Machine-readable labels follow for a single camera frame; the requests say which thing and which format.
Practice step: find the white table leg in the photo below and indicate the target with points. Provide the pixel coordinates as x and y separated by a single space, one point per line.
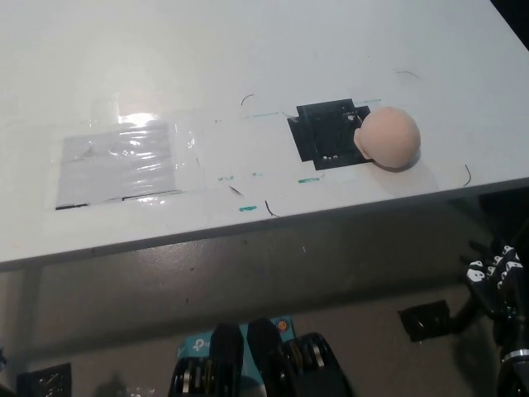
31 314

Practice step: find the pink dumpling toy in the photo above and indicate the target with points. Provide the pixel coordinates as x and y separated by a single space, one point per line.
388 136

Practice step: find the robot torso black teal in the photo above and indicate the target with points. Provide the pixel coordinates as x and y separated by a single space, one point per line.
264 351

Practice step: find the taped clear plastic sheet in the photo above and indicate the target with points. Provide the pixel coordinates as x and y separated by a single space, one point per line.
115 165

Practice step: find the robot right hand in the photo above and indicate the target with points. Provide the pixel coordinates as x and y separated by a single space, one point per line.
496 285

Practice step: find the black tape mask square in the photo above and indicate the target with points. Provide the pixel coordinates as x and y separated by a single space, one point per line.
318 132

